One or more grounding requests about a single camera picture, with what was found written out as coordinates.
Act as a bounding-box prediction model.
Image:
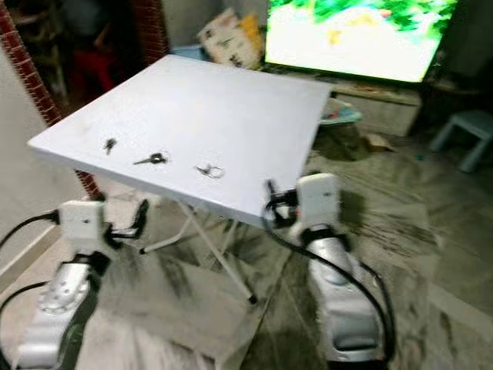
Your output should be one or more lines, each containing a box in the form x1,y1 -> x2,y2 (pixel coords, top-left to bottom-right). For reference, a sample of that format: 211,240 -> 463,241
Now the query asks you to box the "silver key ring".
195,163 -> 226,180

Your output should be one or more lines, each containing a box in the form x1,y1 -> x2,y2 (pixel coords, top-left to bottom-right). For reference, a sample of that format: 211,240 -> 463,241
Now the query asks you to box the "key with black head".
132,152 -> 169,167

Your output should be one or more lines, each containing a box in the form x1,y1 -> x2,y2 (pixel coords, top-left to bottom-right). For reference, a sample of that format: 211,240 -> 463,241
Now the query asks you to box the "white folding table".
28,54 -> 334,304

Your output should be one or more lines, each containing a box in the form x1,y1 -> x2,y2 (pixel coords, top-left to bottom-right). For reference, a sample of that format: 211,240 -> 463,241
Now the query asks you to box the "teal plastic bowl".
330,98 -> 364,126

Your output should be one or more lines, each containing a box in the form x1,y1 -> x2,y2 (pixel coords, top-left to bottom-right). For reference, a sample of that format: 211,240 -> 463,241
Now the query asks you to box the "brown cardboard piece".
363,133 -> 396,153

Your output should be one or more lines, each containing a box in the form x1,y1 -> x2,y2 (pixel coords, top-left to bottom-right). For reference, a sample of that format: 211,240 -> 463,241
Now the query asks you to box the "low television stand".
331,80 -> 424,138

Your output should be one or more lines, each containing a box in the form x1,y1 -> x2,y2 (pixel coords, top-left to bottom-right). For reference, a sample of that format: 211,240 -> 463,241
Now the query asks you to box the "red plastic chair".
69,45 -> 118,98

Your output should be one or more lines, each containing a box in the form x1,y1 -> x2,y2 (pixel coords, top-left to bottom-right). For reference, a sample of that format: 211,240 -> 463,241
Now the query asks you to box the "patterned cardboard box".
197,8 -> 266,71

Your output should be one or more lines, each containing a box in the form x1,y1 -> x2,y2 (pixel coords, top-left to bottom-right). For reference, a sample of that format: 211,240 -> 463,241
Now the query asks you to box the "flat screen television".
264,0 -> 460,84

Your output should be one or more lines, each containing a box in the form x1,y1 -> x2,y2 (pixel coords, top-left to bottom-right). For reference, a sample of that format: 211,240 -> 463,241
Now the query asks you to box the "light blue plastic stool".
429,109 -> 493,174

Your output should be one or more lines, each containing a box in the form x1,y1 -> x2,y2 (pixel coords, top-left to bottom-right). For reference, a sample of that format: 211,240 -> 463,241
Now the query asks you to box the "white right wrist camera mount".
296,173 -> 344,230

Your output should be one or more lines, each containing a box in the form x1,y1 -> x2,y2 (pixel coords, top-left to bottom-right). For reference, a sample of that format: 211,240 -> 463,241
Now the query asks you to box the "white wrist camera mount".
59,200 -> 108,253
296,173 -> 344,230

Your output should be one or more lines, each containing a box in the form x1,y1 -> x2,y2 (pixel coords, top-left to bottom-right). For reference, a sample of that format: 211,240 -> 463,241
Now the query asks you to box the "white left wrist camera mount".
59,200 -> 108,253

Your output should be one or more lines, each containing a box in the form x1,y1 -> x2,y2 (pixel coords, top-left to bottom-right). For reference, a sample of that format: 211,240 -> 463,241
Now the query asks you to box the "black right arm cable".
260,202 -> 396,357

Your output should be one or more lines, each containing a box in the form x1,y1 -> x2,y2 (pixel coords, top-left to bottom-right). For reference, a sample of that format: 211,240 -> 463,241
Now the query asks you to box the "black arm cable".
0,211 -> 62,369
260,202 -> 396,357

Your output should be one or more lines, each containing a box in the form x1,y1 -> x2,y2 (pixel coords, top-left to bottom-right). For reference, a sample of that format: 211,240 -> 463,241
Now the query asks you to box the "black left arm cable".
0,211 -> 62,369

